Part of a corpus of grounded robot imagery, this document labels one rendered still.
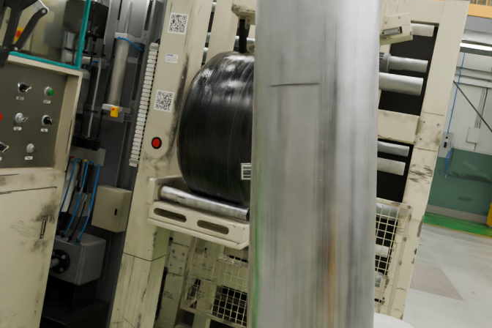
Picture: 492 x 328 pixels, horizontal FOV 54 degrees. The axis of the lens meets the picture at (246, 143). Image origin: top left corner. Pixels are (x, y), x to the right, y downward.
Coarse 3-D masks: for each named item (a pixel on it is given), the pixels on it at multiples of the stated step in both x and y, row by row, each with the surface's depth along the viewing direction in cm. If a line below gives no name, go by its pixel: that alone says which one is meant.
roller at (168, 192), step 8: (160, 192) 172; (168, 192) 171; (176, 192) 170; (184, 192) 170; (176, 200) 170; (184, 200) 169; (192, 200) 168; (200, 200) 167; (208, 200) 166; (216, 200) 166; (208, 208) 166; (216, 208) 164; (224, 208) 163; (232, 208) 163; (240, 208) 162; (248, 208) 162; (232, 216) 164; (240, 216) 162; (248, 216) 161
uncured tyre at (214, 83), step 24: (216, 72) 159; (240, 72) 157; (192, 96) 157; (216, 96) 154; (240, 96) 152; (192, 120) 155; (216, 120) 152; (240, 120) 150; (192, 144) 156; (216, 144) 152; (240, 144) 150; (192, 168) 160; (216, 168) 155; (240, 168) 153; (216, 192) 163; (240, 192) 158
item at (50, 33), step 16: (48, 0) 158; (64, 0) 165; (80, 0) 172; (48, 16) 160; (64, 16) 166; (80, 16) 173; (0, 32) 144; (16, 32) 149; (32, 32) 155; (48, 32) 161; (64, 32) 168; (80, 32) 175; (32, 48) 156; (48, 48) 162; (64, 48) 169; (80, 48) 176; (64, 64) 170
